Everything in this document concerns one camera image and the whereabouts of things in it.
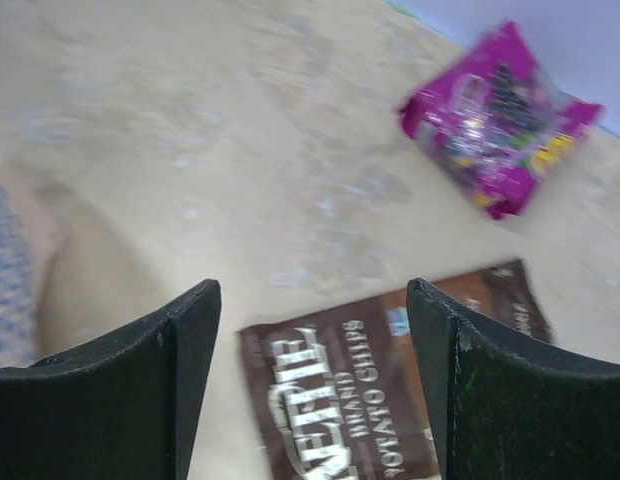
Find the purple candy snack bag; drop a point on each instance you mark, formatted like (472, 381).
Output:
(496, 123)

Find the brown sea salt chips bag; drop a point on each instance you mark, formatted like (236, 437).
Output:
(337, 394)

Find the blue checkered paper bag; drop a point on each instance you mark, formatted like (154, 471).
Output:
(19, 269)

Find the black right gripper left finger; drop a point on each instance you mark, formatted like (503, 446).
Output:
(125, 405)

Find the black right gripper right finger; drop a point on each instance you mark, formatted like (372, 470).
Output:
(503, 405)

